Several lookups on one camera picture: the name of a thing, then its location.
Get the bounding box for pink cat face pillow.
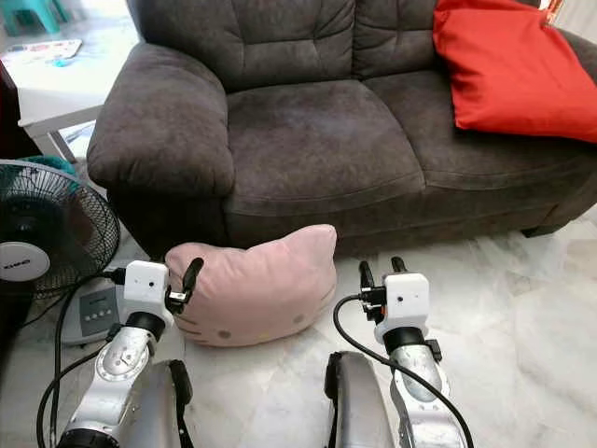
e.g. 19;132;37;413
165;224;339;349

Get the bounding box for dark brown fabric sofa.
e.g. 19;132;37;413
87;0;597;262

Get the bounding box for red square pillow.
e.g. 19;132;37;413
433;0;597;145

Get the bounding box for silver left robot leg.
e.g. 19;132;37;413
140;358;196;448

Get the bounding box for silver robot leg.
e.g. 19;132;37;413
324;351;395;448
140;358;196;448

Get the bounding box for silver right robot leg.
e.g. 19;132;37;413
324;351;395;448

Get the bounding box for white low table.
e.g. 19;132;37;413
9;37;143;164

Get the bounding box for dark wooden cabinet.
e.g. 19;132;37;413
0;63;40;161

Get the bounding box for colourful paper sheet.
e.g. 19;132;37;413
3;38;85;69

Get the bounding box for teal plastic stool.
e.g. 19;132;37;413
0;0;72;38

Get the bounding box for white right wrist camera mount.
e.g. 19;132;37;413
374;272;431;345

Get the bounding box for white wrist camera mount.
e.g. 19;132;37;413
374;272;431;345
123;260;172;324

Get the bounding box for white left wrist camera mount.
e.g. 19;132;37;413
123;260;172;324

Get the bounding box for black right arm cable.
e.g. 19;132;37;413
332;292;477;448

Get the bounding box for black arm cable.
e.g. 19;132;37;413
36;268;128;448
332;292;477;448

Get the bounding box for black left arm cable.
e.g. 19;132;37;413
36;268;128;448

